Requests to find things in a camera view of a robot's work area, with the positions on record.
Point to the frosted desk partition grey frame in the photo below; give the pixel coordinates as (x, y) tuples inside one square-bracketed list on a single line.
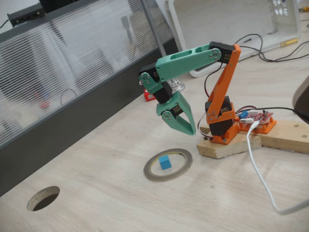
[(72, 60)]

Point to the small red carton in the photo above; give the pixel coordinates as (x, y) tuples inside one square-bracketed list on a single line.
[(147, 96)]

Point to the long wooden plank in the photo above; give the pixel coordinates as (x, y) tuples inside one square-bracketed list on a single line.
[(285, 137)]

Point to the grey rounded object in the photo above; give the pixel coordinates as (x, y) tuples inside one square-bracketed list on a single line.
[(303, 96)]

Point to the small blue cube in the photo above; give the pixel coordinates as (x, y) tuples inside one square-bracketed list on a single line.
[(165, 163)]

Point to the green gripper black servo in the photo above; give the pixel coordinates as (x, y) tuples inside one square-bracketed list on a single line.
[(174, 108)]

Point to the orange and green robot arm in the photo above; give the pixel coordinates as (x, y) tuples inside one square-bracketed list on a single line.
[(183, 62)]

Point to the short wooden base block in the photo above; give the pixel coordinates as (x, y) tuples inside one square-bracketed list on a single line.
[(217, 149)]

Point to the black box device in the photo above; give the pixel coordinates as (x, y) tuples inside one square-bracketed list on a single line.
[(26, 14)]

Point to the red controller circuit board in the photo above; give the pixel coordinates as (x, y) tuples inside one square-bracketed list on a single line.
[(260, 117)]

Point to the silver partition post with foot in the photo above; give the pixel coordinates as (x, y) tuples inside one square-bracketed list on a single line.
[(154, 29)]

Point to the black monitor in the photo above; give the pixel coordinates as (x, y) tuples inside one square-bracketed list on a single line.
[(62, 4)]

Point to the orange controller board mount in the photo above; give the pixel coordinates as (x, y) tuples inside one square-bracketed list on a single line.
[(268, 128)]

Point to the white plastic crate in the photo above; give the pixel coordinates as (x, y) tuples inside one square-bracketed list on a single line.
[(229, 19)]

